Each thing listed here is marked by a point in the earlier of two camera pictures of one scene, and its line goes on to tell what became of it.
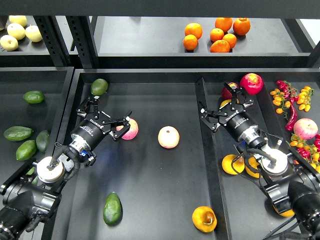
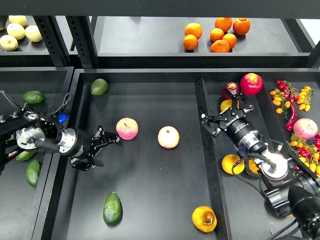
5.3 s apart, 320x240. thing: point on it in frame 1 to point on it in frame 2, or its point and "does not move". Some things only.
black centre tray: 169,176 does not move
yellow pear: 204,219 does not move
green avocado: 113,209 does not move
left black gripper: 98,123 to 80,145
